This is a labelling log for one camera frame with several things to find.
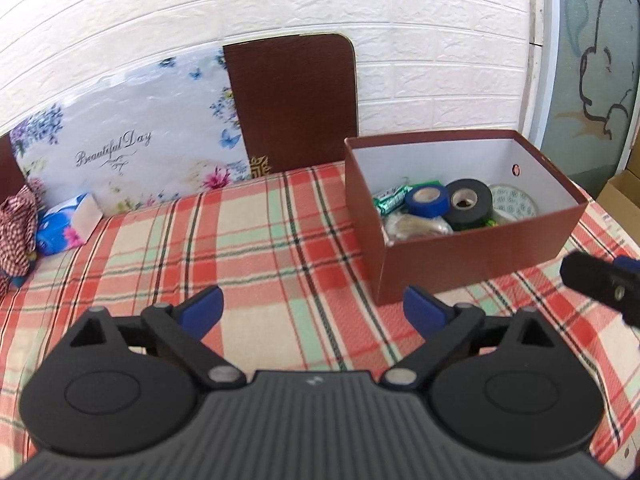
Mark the teal tissue packet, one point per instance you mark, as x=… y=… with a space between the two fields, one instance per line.
x=389 y=200

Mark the blue tape roll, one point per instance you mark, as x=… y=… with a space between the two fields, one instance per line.
x=428 y=201

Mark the brown cardboard box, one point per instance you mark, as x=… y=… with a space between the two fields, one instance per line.
x=440 y=263

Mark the plaid bed blanket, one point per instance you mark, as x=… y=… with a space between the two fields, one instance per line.
x=283 y=250

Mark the red checkered cloth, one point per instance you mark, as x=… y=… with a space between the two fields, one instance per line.
x=19 y=221

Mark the floral plastic-wrapped mattress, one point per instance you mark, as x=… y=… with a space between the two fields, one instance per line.
x=137 y=138

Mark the cardboard box by door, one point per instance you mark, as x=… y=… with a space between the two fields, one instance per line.
x=620 y=199

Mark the brown wooden headboard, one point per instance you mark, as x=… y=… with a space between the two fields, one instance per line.
x=295 y=96

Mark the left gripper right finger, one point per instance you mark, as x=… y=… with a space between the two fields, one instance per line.
x=446 y=331

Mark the bag of wooden sticks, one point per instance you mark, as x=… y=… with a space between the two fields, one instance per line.
x=400 y=227

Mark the clear patterned tape roll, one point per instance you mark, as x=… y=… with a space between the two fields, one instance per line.
x=511 y=204

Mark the large black tape roll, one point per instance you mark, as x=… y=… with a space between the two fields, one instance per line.
x=470 y=204

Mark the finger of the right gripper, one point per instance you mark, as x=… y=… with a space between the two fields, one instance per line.
x=627 y=263

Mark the blue floral tissue pack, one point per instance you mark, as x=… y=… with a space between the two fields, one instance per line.
x=67 y=225

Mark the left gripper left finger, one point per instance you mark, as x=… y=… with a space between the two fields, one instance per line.
x=177 y=332

